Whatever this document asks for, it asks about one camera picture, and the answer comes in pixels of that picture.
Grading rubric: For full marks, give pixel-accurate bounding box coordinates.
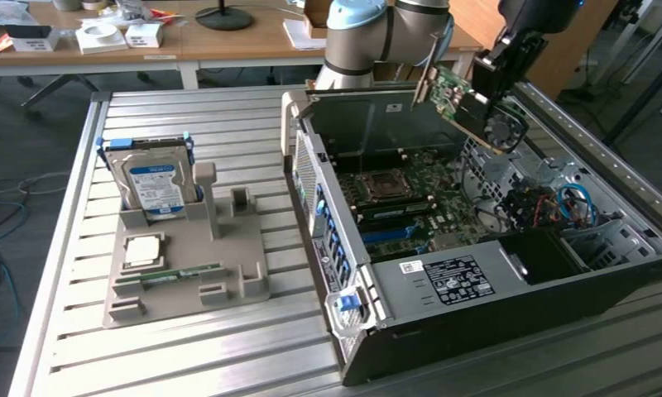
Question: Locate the silver CPU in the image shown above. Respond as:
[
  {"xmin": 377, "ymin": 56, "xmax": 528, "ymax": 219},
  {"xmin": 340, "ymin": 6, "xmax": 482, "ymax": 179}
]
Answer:
[{"xmin": 125, "ymin": 237, "xmax": 167, "ymax": 270}]

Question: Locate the brown cardboard box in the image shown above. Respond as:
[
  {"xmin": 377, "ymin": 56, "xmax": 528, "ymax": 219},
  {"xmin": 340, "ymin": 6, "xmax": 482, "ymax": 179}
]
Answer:
[{"xmin": 303, "ymin": 0, "xmax": 334, "ymax": 30}]

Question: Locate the black and white box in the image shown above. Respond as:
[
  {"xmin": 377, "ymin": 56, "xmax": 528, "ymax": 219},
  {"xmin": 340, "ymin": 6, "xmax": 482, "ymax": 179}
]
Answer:
[{"xmin": 3, "ymin": 24, "xmax": 62, "ymax": 53}]

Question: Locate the hard disk in blue carrier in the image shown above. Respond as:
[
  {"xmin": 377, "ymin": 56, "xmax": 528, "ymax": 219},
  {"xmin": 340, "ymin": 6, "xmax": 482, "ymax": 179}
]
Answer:
[{"xmin": 96, "ymin": 132, "xmax": 195, "ymax": 227}]

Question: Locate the wooden desk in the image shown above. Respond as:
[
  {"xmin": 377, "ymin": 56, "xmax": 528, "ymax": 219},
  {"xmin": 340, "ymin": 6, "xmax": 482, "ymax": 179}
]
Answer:
[{"xmin": 0, "ymin": 0, "xmax": 485, "ymax": 90}]

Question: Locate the grey power supply unit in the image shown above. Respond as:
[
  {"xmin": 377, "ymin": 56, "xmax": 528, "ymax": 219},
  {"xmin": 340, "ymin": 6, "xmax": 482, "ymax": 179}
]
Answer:
[{"xmin": 370, "ymin": 242, "xmax": 532, "ymax": 323}]

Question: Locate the red wire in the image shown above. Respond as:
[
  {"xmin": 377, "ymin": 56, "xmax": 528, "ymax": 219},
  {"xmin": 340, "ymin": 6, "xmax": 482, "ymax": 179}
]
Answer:
[{"xmin": 535, "ymin": 194, "xmax": 559, "ymax": 227}]

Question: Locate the beige parts rack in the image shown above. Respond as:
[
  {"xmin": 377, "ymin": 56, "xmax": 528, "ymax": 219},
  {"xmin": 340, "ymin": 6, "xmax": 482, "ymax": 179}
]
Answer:
[{"xmin": 103, "ymin": 161, "xmax": 273, "ymax": 330}]

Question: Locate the small white labelled box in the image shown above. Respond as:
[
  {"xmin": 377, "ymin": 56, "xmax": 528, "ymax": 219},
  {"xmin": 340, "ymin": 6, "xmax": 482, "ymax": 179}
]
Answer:
[{"xmin": 125, "ymin": 22, "xmax": 165, "ymax": 49}]

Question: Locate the green RAM stick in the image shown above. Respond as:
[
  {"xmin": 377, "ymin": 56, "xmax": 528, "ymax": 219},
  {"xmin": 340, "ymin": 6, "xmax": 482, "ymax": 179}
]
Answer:
[{"xmin": 115, "ymin": 263, "xmax": 226, "ymax": 286}]

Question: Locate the white paper booklet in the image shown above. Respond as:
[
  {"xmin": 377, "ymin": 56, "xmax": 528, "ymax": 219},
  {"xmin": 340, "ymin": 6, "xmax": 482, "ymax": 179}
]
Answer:
[{"xmin": 282, "ymin": 19, "xmax": 330, "ymax": 50}]

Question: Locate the wooden cabinet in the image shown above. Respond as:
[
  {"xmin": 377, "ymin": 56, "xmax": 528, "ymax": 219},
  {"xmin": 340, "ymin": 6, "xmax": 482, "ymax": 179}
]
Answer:
[{"xmin": 449, "ymin": 0, "xmax": 623, "ymax": 100}]

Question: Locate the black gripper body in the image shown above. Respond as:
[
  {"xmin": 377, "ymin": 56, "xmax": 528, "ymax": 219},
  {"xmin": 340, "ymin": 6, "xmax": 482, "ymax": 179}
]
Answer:
[{"xmin": 496, "ymin": 0, "xmax": 584, "ymax": 38}]

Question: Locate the grey floor cable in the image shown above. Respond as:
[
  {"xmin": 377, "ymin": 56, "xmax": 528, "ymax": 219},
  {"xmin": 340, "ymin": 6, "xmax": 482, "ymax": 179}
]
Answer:
[{"xmin": 0, "ymin": 171, "xmax": 71, "ymax": 199}]

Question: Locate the black round stand base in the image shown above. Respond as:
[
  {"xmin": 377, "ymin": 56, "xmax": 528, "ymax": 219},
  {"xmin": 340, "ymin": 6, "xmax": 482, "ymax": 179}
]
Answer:
[{"xmin": 194, "ymin": 0, "xmax": 255, "ymax": 32}]

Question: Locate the blue wire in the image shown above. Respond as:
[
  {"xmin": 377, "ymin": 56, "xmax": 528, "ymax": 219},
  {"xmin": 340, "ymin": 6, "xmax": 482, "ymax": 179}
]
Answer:
[{"xmin": 557, "ymin": 184, "xmax": 601, "ymax": 228}]

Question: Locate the green graphics card with fan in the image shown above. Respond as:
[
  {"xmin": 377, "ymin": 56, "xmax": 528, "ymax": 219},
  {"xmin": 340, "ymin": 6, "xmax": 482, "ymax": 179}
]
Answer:
[{"xmin": 412, "ymin": 31, "xmax": 532, "ymax": 155}]

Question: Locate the blue floor cable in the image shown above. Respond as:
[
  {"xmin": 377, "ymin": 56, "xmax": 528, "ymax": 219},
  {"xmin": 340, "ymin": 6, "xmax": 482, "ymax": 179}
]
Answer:
[{"xmin": 0, "ymin": 198, "xmax": 24, "ymax": 323}]

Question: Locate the green motherboard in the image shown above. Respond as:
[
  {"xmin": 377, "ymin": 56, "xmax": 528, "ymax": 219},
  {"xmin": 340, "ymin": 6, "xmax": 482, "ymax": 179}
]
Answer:
[{"xmin": 334, "ymin": 146, "xmax": 513, "ymax": 264}]

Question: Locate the grey disk bay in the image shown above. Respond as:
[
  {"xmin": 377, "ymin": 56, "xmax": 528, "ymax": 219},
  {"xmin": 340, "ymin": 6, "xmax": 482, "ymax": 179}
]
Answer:
[{"xmin": 560, "ymin": 218, "xmax": 660, "ymax": 272}]

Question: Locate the CPU socket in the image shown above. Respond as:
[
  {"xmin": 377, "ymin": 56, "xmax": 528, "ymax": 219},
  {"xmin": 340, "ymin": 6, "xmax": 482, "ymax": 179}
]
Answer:
[{"xmin": 358, "ymin": 169, "xmax": 417, "ymax": 203}]

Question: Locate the white box with round hole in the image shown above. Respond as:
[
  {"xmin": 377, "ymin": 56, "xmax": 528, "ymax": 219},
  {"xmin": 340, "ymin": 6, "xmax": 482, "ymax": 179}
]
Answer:
[{"xmin": 75, "ymin": 22, "xmax": 130, "ymax": 55}]

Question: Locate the blue case latch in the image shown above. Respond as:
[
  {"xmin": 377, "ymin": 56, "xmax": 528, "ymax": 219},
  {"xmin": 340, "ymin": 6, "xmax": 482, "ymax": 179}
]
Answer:
[{"xmin": 334, "ymin": 290, "xmax": 361, "ymax": 312}]

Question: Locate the black grey PC case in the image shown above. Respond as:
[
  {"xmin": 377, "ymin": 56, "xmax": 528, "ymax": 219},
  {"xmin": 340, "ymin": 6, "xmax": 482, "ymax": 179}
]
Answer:
[{"xmin": 281, "ymin": 75, "xmax": 662, "ymax": 388}]

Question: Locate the black RAM stick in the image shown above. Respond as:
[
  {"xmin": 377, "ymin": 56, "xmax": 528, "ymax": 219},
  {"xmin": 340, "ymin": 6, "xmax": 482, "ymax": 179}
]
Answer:
[{"xmin": 361, "ymin": 200, "xmax": 437, "ymax": 220}]

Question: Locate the blue expansion slot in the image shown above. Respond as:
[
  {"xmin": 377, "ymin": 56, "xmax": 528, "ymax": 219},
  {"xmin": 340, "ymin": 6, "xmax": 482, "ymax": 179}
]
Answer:
[{"xmin": 361, "ymin": 225, "xmax": 422, "ymax": 246}]

